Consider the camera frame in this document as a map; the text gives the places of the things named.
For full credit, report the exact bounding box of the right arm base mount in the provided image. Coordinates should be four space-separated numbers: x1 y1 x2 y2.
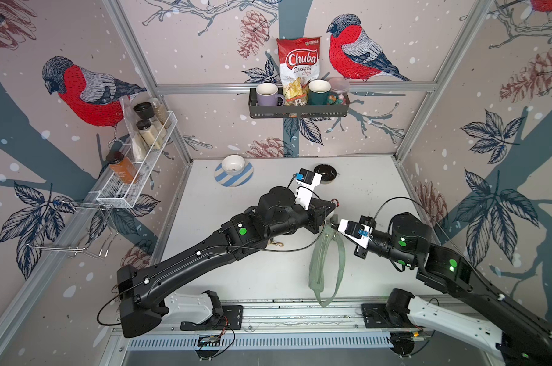
361 288 418 329

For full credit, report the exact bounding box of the green corduroy bag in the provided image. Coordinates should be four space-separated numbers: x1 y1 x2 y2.
308 223 347 308

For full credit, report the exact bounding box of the orange spice bottle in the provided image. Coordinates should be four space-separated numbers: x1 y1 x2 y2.
106 151 138 185

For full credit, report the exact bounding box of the clear plastic zip bag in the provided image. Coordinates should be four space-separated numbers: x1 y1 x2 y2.
120 96 149 163

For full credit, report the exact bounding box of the beige spice jar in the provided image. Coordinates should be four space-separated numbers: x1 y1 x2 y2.
137 120 162 149

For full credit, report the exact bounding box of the far brown spice jar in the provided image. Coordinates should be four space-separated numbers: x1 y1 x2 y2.
149 98 169 127

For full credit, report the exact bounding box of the white small bowl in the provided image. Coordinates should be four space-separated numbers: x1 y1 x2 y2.
221 155 246 175

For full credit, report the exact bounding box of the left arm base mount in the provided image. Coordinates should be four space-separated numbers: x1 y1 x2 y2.
178 291 244 331

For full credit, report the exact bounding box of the black small bowl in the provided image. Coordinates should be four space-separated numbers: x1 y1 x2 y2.
314 164 338 185

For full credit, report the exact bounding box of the red Chuba chips bag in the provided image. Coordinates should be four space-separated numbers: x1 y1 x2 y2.
277 37 320 106

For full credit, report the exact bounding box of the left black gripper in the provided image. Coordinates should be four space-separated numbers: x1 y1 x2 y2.
264 195 336 239

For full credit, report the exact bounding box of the blue striped saucer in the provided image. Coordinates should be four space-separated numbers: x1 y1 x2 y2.
214 162 254 187

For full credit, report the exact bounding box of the green mug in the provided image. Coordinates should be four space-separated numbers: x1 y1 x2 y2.
308 79 331 106

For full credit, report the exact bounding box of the purple mug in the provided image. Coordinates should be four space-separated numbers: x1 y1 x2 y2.
256 82 284 107

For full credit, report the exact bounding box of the black lid spice jar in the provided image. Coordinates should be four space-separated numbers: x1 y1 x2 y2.
134 102 164 132

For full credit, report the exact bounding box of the dark metal wall shelf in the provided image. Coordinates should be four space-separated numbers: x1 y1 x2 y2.
248 88 349 119

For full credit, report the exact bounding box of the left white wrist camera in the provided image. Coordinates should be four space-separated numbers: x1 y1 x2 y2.
294 169 322 210

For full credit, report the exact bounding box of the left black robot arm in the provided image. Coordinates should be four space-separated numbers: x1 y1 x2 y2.
117 186 336 338

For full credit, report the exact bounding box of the white wire spice rack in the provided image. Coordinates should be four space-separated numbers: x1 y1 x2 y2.
97 111 178 208

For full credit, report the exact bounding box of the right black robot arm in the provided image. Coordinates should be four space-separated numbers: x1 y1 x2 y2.
333 212 552 365

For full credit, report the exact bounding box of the pink lidded candy jar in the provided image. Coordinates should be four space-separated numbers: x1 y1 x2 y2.
328 77 350 105

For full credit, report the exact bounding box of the metal wire hook rack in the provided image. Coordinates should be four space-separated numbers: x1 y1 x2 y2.
26 201 118 259

